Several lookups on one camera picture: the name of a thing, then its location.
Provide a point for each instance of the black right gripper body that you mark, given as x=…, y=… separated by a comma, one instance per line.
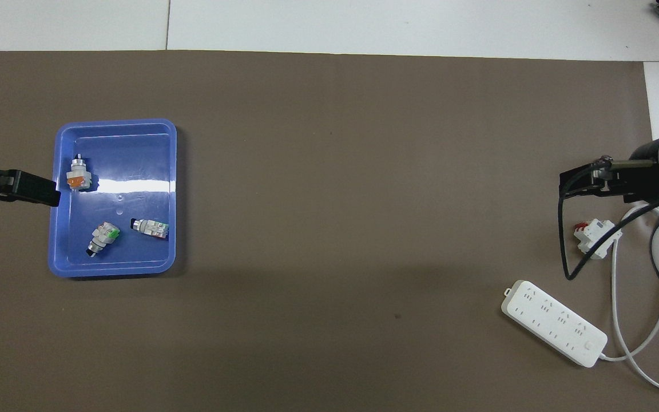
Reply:
x=647, y=177

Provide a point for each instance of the white and red circuit breaker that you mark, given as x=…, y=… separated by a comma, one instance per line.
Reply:
x=595, y=237

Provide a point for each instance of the blue plastic tray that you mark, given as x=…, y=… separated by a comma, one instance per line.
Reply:
x=129, y=194

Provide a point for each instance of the white power strip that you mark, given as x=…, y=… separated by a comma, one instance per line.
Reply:
x=555, y=323

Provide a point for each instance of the brown table mat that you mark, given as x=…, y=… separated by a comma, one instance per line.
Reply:
x=306, y=229

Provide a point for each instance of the switch with orange block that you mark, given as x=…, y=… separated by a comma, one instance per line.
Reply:
x=78, y=174

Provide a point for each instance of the switch with green block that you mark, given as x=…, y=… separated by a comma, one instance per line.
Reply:
x=103, y=237

